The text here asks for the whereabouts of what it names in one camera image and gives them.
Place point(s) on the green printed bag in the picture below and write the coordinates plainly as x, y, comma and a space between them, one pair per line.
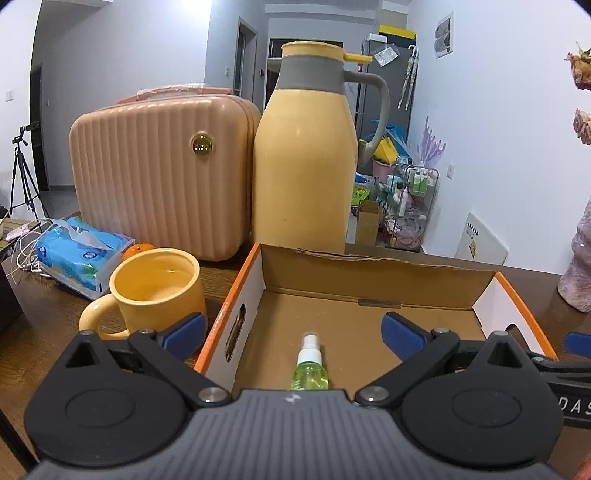
361, 194

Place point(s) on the blue tissue pack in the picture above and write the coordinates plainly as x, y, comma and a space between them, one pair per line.
74, 256

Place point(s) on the small brown cardboard box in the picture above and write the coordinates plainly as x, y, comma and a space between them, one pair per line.
368, 224

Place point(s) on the white flat board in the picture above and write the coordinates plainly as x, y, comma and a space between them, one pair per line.
480, 244

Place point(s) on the wall poster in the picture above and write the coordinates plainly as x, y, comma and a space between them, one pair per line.
444, 36

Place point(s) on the orange fruit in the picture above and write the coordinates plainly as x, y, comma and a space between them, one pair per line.
137, 250

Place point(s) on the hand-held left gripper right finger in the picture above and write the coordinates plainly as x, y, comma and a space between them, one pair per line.
404, 336

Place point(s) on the yellow mug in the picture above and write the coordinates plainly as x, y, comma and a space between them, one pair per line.
154, 295

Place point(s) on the clear folded umbrella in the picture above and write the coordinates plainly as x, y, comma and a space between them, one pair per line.
410, 76

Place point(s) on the green spray bottle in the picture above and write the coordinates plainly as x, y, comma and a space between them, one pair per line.
308, 369

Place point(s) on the black camera tripod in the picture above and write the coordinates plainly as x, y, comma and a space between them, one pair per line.
21, 175

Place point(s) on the white wall socket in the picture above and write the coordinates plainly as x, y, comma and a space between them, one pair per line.
451, 171

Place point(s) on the clear plastic bag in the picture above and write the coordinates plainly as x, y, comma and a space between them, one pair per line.
385, 54

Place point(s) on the yellow thermos jug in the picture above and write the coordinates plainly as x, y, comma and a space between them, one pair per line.
304, 175

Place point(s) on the yellow and black box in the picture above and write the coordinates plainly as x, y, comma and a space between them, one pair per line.
397, 31

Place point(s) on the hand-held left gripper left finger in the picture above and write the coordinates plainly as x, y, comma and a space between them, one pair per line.
187, 331

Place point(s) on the pink ribbed suitcase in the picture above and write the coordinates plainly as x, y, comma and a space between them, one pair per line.
161, 180

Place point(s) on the pink textured vase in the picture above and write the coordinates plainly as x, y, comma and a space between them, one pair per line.
577, 277

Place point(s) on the blue and yellow toy pile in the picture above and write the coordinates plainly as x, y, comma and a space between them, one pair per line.
390, 145

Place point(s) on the orange cardboard box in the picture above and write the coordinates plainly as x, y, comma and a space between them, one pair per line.
323, 318

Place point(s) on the purple feather wall decor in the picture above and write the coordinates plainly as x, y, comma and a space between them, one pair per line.
431, 145

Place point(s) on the dark entrance door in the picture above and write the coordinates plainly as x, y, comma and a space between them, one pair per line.
273, 74

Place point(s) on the pink bucket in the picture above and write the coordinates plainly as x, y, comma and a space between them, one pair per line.
384, 170

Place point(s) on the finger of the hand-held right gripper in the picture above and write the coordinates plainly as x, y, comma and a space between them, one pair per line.
578, 345

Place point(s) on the bunch of dried pink roses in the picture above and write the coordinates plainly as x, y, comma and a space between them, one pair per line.
582, 69

